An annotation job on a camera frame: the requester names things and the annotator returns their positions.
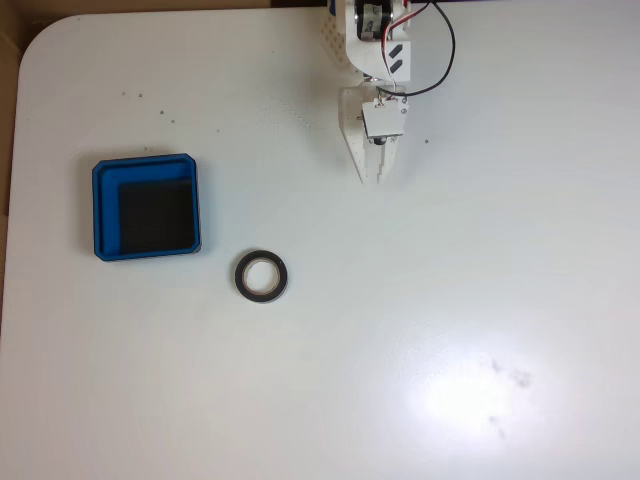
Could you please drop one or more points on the black tape roll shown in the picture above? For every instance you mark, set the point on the black tape roll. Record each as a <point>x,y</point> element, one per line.
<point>240,281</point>

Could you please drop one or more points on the black foam box insert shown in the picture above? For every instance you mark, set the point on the black foam box insert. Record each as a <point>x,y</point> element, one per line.
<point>157,215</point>

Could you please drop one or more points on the blue square box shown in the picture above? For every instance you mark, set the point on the blue square box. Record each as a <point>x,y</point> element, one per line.
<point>106,215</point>

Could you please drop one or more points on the white camera box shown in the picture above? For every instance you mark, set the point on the white camera box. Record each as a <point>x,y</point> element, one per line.
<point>385,117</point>

